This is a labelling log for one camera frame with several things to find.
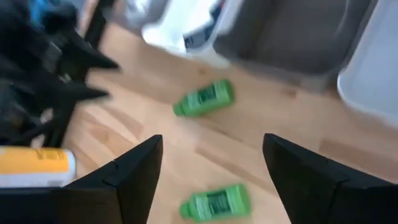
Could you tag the green travel bottle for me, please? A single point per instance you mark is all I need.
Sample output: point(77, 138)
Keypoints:
point(205, 98)
point(217, 202)

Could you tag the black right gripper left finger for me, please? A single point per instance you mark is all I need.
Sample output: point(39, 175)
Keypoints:
point(133, 186)

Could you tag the white packet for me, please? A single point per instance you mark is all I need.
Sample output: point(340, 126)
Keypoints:
point(146, 11)

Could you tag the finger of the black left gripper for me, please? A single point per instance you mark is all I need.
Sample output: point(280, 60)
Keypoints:
point(81, 93)
point(90, 56)

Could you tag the white and yellow canister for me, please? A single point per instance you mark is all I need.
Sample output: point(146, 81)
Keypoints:
point(34, 168)

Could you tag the white plastic bin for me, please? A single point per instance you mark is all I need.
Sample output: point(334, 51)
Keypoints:
point(164, 34)

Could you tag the dark grey plastic bin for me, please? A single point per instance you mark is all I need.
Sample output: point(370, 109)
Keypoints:
point(295, 37)

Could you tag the dark blue toothpaste tube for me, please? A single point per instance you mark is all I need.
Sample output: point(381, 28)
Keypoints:
point(200, 35)

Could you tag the light grey plastic bin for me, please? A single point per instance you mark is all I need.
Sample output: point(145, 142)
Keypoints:
point(373, 77)

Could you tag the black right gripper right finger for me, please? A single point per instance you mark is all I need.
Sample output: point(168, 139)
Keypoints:
point(311, 193)

